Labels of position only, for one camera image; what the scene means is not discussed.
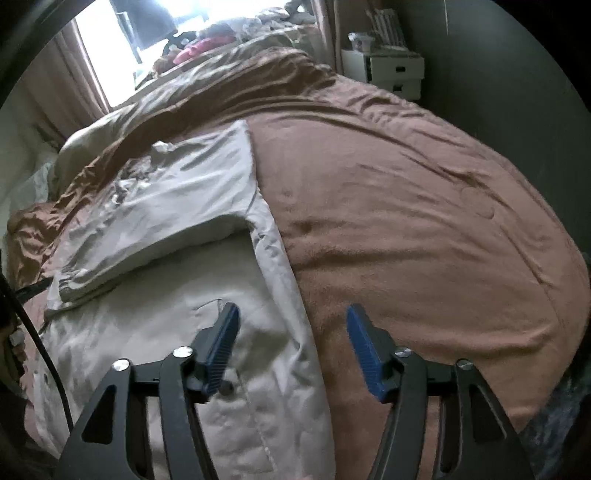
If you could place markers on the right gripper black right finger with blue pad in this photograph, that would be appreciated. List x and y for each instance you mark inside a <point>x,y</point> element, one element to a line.
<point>476,438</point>

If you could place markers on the metal cup on nightstand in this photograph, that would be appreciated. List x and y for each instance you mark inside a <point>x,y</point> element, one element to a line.
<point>362,42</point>

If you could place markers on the large beige jacket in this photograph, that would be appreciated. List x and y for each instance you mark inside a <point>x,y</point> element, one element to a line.
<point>181,231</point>

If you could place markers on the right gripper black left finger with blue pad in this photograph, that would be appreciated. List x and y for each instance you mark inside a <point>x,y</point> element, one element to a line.
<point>141,413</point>

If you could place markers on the dark shaggy rug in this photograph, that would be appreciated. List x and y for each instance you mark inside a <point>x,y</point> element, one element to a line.
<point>557,439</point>

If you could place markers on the beige duvet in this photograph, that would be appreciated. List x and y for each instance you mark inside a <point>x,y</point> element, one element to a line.
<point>86,144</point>

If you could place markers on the white nightstand with drawers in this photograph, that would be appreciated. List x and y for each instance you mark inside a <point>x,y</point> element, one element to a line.
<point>398,74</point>

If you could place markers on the person's left hand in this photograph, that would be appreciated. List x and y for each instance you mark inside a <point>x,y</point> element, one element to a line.
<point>13,354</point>

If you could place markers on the brown bed sheet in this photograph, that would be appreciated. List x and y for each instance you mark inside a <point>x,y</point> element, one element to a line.
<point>378,202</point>

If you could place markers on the pink curtain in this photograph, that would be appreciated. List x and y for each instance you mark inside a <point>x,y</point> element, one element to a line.
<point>59,93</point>

